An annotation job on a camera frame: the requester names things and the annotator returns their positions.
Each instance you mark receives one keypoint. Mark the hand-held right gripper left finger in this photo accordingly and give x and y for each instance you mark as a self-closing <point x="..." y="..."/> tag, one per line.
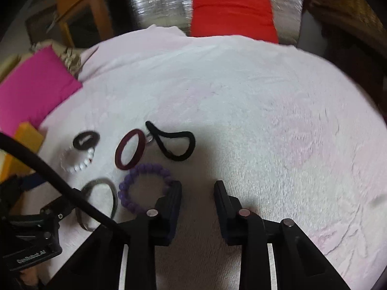
<point x="171" y="205"/>

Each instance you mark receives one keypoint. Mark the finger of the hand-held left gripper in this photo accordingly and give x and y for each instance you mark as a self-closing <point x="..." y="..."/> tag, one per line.
<point x="57" y="207"/>

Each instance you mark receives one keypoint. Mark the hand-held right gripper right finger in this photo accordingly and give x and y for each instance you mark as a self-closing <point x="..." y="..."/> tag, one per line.
<point x="223" y="208"/>

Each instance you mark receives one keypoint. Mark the orange box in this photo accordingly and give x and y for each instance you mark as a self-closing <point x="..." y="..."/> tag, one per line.
<point x="27" y="136"/>

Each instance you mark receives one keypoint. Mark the black fabric scrunchie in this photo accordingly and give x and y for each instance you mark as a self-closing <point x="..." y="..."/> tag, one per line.
<point x="92" y="136"/>

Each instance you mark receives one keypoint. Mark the pale pink blanket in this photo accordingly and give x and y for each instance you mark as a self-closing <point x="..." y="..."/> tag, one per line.
<point x="242" y="111"/>

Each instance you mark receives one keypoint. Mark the magenta pillow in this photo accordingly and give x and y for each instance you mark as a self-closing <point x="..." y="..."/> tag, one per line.
<point x="36" y="81"/>

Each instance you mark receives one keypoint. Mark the patterned grey cloth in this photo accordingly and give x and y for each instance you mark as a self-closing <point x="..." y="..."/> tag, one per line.
<point x="71" y="60"/>

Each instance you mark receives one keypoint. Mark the red cushion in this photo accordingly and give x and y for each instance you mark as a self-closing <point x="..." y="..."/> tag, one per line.
<point x="232" y="15"/>

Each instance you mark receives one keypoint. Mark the wooden cabinet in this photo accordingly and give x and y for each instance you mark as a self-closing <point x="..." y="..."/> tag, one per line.
<point x="99" y="9"/>

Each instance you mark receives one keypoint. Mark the silver foil mat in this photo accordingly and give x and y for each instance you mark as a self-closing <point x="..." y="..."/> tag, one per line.
<point x="157" y="3"/>

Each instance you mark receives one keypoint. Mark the wicker chair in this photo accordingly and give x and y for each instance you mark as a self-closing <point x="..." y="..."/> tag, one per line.
<point x="341" y="12"/>

